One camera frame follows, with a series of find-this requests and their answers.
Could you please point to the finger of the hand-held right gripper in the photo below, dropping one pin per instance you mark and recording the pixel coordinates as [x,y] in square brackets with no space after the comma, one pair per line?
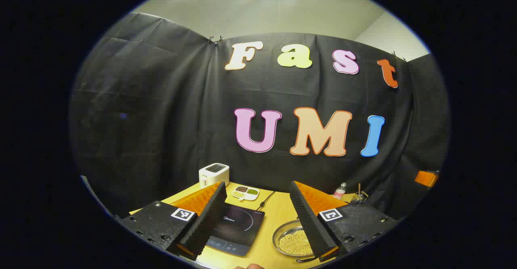
[426,178]

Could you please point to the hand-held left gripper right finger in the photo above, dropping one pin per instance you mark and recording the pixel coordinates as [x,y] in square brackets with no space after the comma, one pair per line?
[309,224]

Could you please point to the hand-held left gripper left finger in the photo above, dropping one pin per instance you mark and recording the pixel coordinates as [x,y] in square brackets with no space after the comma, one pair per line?
[208,224]

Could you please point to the black induction cooktop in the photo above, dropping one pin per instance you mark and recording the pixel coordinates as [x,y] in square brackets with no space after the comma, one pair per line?
[238,228]

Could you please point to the pile of soybeans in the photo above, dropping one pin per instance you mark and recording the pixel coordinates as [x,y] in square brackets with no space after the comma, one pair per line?
[295,242]

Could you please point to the clear bottle with pink label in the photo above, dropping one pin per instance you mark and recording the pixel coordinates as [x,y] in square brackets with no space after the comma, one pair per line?
[340,192]

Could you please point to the white divided dish with beans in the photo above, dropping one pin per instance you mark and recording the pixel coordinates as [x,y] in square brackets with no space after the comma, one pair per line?
[245,193]

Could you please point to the black backdrop cloth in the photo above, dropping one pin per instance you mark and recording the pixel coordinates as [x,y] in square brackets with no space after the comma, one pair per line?
[161,119]

